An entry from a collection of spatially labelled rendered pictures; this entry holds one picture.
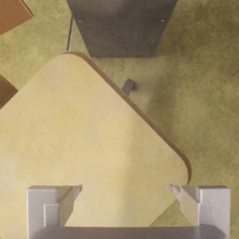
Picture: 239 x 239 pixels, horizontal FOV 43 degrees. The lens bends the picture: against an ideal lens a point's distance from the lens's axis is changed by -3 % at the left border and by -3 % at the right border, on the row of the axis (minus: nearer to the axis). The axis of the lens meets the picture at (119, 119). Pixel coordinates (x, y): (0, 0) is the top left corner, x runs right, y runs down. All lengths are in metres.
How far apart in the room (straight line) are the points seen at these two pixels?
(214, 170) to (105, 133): 0.75
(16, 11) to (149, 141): 0.31
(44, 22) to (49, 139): 0.78
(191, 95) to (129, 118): 0.68
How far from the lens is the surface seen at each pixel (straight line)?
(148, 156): 0.57
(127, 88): 1.14
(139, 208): 0.59
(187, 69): 1.24
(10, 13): 0.50
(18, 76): 1.27
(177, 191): 0.16
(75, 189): 0.16
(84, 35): 0.94
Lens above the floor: 1.19
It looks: 88 degrees down
